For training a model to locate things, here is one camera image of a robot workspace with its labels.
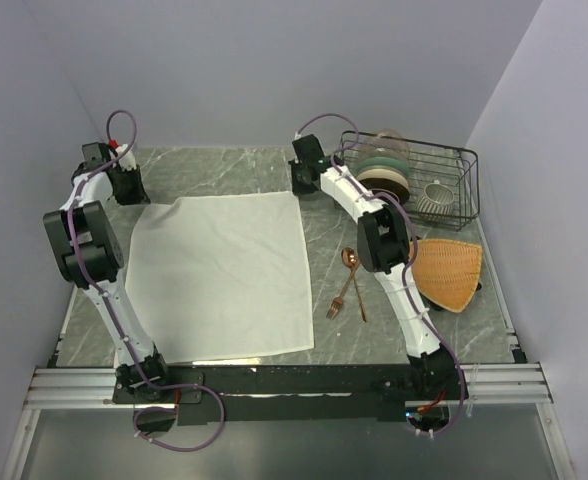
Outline dark wire dish rack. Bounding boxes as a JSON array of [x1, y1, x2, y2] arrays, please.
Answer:
[[340, 130, 480, 230]]

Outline woven bamboo tray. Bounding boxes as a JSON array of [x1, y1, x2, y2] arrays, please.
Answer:
[[411, 238, 483, 313]]

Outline rose gold fork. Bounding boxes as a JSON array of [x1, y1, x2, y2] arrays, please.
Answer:
[[326, 252, 360, 320]]

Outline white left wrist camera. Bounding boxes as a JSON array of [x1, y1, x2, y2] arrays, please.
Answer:
[[108, 140, 138, 171]]

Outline aluminium frame rail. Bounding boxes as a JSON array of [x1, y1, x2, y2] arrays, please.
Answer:
[[23, 364, 552, 409]]

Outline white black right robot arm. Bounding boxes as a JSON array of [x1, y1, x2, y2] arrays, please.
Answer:
[[290, 134, 467, 399]]

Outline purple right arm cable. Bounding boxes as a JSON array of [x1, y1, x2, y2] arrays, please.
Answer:
[[293, 113, 470, 439]]

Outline cream white plate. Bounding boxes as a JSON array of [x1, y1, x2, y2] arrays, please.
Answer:
[[356, 166, 409, 188]]

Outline white cloth napkin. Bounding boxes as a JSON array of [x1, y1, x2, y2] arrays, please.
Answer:
[[126, 192, 314, 364]]

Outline teal green plate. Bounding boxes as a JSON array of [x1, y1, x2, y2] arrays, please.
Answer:
[[355, 156, 410, 176]]

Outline rose gold spoon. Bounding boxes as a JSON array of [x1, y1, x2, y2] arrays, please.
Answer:
[[341, 247, 368, 323]]

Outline dark brown glossy bowl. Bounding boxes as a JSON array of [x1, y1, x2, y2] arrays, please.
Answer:
[[362, 178, 410, 205]]

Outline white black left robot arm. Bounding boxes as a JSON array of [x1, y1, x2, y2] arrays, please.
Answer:
[[43, 140, 173, 402]]

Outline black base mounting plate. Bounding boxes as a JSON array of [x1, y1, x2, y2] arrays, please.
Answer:
[[112, 363, 468, 434]]

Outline grey ribbed cup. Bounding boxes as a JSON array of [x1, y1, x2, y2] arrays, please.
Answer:
[[416, 180, 456, 222]]

